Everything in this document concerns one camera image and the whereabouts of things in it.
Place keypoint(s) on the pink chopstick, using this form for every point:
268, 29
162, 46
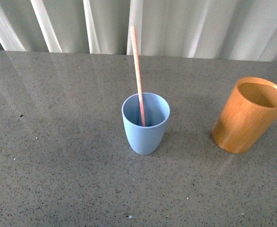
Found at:
137, 71

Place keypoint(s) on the blue plastic cup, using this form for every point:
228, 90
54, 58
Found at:
144, 140

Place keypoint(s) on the bamboo chopstick holder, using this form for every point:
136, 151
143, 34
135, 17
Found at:
250, 109

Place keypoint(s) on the white curtain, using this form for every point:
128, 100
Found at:
213, 29

